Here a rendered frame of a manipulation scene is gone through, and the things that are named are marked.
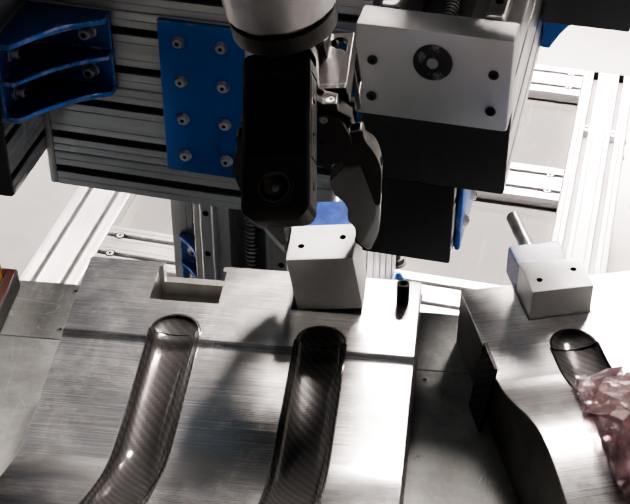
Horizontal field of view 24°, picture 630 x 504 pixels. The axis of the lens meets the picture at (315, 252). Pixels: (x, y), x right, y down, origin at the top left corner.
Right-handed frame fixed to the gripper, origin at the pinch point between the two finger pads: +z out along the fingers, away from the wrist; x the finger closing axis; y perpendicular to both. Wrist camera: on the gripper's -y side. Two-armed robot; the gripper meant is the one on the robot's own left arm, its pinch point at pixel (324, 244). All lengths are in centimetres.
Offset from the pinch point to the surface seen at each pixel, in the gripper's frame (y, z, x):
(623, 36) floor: 185, 126, -28
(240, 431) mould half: -15.1, 2.8, 4.7
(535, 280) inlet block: 3.6, 8.4, -15.0
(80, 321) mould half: -5.7, 1.6, 18.0
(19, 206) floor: 110, 99, 84
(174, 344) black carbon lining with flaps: -6.9, 3.0, 10.9
